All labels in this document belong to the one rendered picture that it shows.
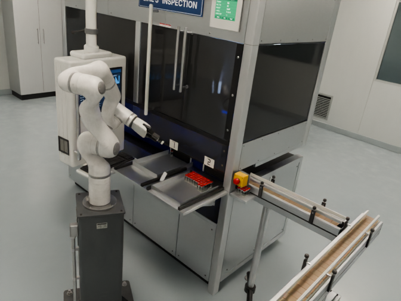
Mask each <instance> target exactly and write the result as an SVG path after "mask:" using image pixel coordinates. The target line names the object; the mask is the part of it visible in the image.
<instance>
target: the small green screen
mask: <svg viewBox="0 0 401 301"><path fill-rule="evenodd" d="M242 8H243V0H212V7H211V18H210V24H209V26H210V27H214V28H218V29H224V30H230V31H234V32H239V29H240V21H241V17H242Z"/></svg>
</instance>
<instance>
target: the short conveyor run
mask: <svg viewBox="0 0 401 301"><path fill-rule="evenodd" d="M250 175H251V177H250V180H249V184H248V185H246V186H247V187H248V188H250V193H251V194H253V195H255V196H256V198H255V199H254V201H256V202H258V203H260V204H262V205H263V206H265V207H267V208H269V209H271V210H273V211H275V212H277V213H279V214H281V215H283V216H285V217H287V218H289V219H291V220H293V221H294V222H296V223H298V224H300V225H302V226H304V227H306V228H308V229H310V230H311V231H313V232H315V233H317V234H319V235H321V236H323V237H325V238H327V239H329V240H331V241H333V240H334V239H335V238H336V237H337V236H338V235H339V234H340V233H341V232H342V231H343V227H344V224H345V221H346V216H343V215H341V214H339V213H337V212H335V211H332V210H330V209H328V208H326V207H325V206H326V203H325V202H326V201H327V199H325V198H324V199H323V202H322V204H321V205H320V204H318V203H316V202H313V201H311V200H309V199H307V198H305V197H303V196H301V195H299V194H296V193H294V192H292V191H290V190H287V189H285V188H283V187H281V186H279V185H277V184H275V183H274V182H275V177H276V176H272V179H271V182H270V181H268V180H266V179H264V178H262V177H260V176H258V175H256V174H253V173H251V174H250Z"/></svg>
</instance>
